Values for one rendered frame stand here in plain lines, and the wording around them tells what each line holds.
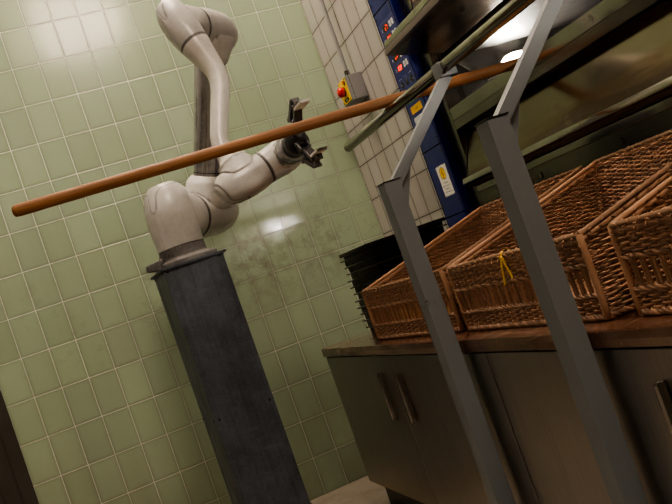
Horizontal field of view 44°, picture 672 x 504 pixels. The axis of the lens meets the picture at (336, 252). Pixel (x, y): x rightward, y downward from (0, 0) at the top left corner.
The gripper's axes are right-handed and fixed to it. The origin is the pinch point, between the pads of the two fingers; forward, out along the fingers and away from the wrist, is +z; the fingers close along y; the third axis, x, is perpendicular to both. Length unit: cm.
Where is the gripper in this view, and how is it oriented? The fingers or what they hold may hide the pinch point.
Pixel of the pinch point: (312, 125)
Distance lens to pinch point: 222.7
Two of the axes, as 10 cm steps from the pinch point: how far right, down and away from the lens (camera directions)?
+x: -9.0, 3.1, -3.1
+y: 3.3, 9.4, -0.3
